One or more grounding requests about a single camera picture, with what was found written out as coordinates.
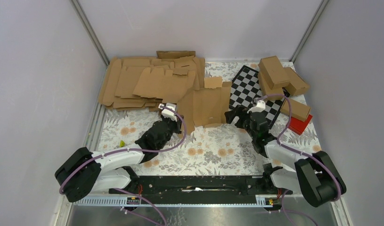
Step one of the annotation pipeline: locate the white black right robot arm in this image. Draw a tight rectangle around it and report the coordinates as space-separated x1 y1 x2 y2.
224 105 347 207

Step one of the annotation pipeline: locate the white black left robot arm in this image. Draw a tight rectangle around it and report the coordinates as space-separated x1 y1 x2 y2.
54 117 183 202

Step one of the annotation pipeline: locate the red flat block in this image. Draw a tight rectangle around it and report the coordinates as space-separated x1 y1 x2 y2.
288 114 313 135

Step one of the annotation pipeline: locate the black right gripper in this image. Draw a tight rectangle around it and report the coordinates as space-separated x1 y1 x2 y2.
224 105 257 140

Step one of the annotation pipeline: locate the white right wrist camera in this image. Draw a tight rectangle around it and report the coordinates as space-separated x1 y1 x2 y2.
247 98 266 113

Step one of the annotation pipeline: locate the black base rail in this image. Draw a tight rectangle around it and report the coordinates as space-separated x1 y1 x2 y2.
124 172 285 205

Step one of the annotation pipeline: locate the aluminium frame rail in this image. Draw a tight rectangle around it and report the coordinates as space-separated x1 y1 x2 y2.
75 174 343 209

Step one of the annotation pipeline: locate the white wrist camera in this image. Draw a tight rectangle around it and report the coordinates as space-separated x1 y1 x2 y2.
247 98 266 113
158 103 178 121

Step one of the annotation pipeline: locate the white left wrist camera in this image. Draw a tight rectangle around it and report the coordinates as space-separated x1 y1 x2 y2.
158 103 178 121

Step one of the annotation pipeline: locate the black white chessboard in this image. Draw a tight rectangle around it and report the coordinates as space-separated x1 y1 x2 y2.
229 65 285 128

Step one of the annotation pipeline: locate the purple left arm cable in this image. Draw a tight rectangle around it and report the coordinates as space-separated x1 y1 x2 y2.
58 105 188 226

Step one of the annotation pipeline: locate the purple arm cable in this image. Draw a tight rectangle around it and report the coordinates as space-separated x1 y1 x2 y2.
253 94 341 226
58 105 188 226

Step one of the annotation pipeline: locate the stack of flat cardboard sheets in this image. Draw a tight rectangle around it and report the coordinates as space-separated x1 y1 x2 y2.
98 51 205 111

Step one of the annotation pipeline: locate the floral patterned tablecloth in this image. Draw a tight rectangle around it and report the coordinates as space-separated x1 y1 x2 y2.
95 61 324 177

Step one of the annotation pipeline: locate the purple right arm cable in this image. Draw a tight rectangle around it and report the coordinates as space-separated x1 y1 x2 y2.
253 94 341 226

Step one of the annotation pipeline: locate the cardboard box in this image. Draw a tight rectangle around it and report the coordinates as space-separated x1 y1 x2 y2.
284 67 310 96
177 77 232 135
259 56 290 89
280 99 311 121
258 72 284 101

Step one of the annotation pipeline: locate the cardboard box on red block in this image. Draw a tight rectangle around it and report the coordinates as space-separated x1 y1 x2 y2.
280 99 311 121

